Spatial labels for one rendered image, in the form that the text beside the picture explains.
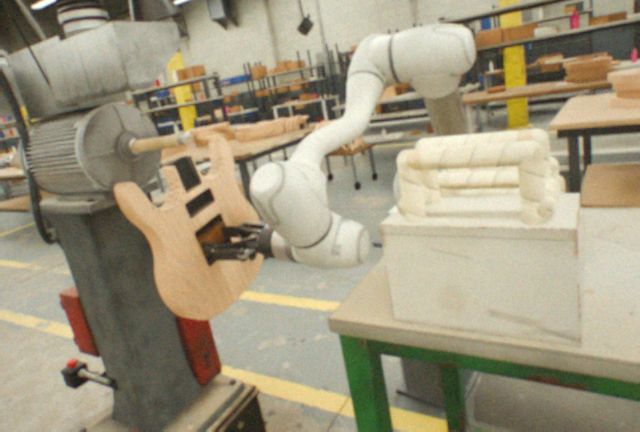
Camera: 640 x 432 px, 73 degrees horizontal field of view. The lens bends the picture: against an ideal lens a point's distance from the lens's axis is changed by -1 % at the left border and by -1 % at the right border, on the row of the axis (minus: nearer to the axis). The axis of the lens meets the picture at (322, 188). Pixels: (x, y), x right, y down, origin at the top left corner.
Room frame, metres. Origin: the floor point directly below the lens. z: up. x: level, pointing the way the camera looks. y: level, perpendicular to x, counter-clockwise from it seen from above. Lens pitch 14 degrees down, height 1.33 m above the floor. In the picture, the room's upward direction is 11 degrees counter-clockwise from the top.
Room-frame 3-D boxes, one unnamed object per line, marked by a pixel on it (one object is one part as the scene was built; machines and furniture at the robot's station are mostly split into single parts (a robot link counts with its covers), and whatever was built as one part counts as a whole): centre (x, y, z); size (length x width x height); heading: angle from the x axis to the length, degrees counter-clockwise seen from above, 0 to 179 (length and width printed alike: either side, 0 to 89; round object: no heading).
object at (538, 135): (0.66, -0.25, 1.20); 0.20 x 0.03 x 0.03; 56
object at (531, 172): (0.54, -0.27, 1.15); 0.03 x 0.03 x 0.09
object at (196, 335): (1.52, 0.65, 0.49); 0.25 x 0.12 x 0.37; 58
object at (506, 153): (0.59, -0.20, 1.20); 0.20 x 0.03 x 0.03; 56
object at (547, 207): (0.57, -0.30, 1.12); 0.11 x 0.03 x 0.03; 148
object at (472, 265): (0.63, -0.23, 1.02); 0.27 x 0.15 x 0.17; 58
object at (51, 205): (1.38, 0.73, 1.11); 0.36 x 0.24 x 0.04; 58
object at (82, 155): (1.35, 0.68, 1.25); 0.41 x 0.27 x 0.26; 58
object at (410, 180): (0.63, -0.13, 1.15); 0.03 x 0.03 x 0.09
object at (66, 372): (1.37, 0.94, 0.46); 0.25 x 0.07 x 0.08; 58
